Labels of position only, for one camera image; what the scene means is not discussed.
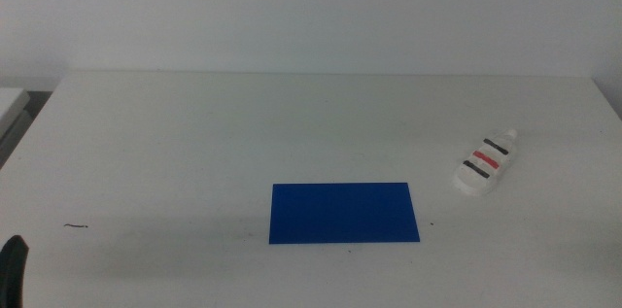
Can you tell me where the blue rectangular mat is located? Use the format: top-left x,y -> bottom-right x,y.
268,182 -> 421,245

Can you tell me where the white shoe with striped straps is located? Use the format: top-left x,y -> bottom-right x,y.
452,128 -> 518,197

